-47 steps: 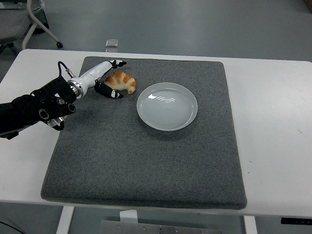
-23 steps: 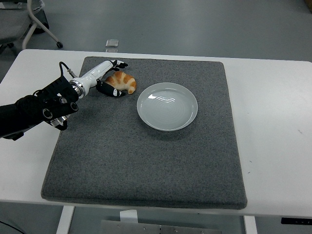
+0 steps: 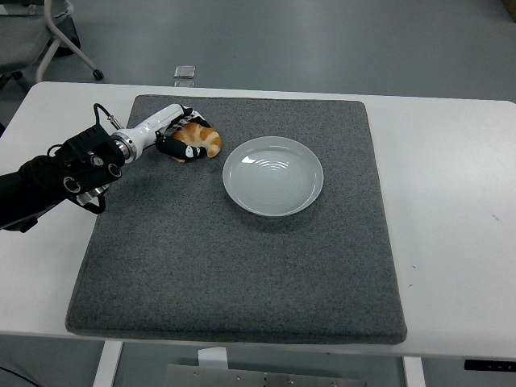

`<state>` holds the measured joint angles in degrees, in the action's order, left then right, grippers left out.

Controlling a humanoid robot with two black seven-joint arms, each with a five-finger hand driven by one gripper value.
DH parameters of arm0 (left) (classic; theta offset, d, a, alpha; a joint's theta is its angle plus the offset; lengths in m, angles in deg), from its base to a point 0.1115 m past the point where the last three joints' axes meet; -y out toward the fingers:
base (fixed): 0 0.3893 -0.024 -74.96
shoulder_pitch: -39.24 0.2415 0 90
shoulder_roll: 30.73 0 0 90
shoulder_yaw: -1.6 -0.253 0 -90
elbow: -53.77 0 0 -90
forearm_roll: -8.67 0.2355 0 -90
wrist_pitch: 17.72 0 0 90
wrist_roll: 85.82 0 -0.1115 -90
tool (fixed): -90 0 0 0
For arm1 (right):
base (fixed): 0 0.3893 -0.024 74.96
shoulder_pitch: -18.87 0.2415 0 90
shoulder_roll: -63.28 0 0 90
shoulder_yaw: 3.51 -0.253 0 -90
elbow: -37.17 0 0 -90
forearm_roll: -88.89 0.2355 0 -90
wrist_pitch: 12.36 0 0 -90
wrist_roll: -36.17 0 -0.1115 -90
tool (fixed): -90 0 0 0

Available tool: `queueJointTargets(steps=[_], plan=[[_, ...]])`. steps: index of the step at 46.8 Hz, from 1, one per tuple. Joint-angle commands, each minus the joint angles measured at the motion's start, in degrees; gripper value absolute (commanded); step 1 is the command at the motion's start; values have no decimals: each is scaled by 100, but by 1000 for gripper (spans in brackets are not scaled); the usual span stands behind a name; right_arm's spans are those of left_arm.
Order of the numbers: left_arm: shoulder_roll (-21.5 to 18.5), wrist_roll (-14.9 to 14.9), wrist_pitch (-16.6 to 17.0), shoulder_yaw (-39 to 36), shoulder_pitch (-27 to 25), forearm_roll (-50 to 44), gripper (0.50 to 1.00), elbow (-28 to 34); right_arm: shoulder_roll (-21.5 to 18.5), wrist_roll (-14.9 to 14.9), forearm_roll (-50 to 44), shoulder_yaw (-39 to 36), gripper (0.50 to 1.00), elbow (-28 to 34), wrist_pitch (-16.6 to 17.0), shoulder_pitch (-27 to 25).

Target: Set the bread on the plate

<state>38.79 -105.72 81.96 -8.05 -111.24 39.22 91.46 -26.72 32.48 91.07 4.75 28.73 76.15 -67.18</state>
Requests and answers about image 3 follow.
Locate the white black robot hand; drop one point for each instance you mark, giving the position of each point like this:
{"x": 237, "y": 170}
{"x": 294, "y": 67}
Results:
{"x": 155, "y": 125}

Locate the golden croissant bread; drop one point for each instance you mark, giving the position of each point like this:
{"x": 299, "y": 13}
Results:
{"x": 203, "y": 139}

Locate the white round plate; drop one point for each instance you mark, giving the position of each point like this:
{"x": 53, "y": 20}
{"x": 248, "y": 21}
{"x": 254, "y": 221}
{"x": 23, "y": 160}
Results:
{"x": 274, "y": 177}

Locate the grey metal plate with screws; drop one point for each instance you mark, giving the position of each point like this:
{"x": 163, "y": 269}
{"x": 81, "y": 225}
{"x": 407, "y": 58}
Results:
{"x": 258, "y": 377}

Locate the silver floor socket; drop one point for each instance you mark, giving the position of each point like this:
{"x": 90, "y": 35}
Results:
{"x": 185, "y": 71}

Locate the grey felt mat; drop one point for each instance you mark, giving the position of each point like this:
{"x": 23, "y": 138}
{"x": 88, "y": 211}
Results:
{"x": 225, "y": 258}

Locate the grey office chair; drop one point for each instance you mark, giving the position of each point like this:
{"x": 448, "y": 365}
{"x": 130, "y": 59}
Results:
{"x": 24, "y": 36}

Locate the white table leg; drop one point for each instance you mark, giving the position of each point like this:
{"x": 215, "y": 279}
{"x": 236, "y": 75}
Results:
{"x": 414, "y": 373}
{"x": 108, "y": 364}

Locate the brown box corner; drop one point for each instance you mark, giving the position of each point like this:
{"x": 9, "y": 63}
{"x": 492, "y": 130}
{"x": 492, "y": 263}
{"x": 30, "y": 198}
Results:
{"x": 513, "y": 8}

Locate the black table control panel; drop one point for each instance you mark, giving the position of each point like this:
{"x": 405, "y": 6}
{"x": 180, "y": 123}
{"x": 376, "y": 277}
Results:
{"x": 489, "y": 365}

